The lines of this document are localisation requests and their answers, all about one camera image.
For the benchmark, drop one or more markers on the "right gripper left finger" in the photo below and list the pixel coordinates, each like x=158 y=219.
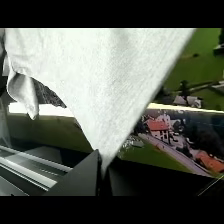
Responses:
x=85 y=180

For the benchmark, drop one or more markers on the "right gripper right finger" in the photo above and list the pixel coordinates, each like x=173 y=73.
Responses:
x=116 y=185

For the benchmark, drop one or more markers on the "grey garment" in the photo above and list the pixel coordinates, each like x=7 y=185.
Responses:
x=100 y=76

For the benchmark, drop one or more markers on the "checked shirt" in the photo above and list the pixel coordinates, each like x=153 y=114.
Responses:
x=46 y=95

